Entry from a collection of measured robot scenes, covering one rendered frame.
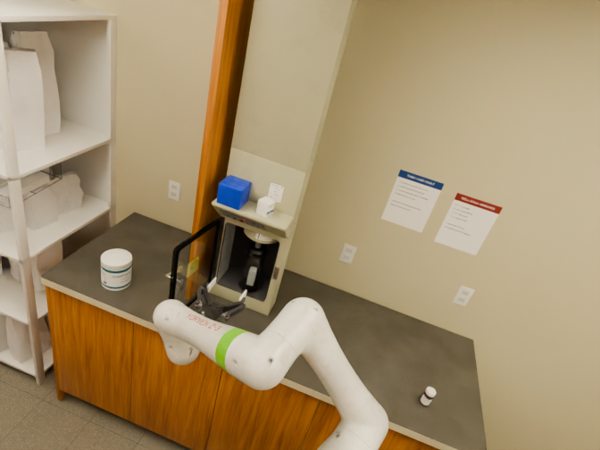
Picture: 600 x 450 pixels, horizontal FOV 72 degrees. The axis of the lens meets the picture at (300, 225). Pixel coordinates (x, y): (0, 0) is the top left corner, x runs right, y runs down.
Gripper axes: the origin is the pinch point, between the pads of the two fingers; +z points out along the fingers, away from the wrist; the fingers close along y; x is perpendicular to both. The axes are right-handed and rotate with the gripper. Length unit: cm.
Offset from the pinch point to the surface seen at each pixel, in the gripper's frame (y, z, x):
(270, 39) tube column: 11, 24, -90
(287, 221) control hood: -12.5, 17.7, -27.9
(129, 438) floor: 37, -10, 123
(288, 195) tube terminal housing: -9.1, 23.8, -36.3
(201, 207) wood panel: 23.2, 13.9, -22.0
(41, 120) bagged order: 113, 26, -27
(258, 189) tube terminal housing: 3.7, 23.5, -34.0
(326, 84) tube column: -12, 25, -82
